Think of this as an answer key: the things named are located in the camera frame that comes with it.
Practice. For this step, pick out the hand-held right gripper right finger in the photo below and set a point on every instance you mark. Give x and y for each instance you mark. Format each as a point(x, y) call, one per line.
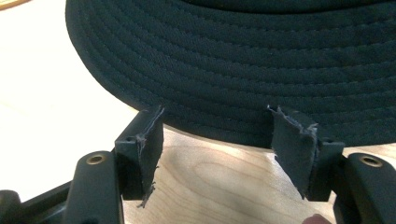
point(295, 149)

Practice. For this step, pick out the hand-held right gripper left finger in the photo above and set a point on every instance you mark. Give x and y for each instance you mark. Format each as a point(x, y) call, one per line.
point(146, 155)

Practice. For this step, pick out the black stitched brim hat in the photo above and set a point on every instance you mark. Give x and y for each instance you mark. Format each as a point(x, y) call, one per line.
point(236, 65)

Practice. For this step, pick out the brown wooden strip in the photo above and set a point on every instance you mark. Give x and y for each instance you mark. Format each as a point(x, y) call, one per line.
point(9, 3)

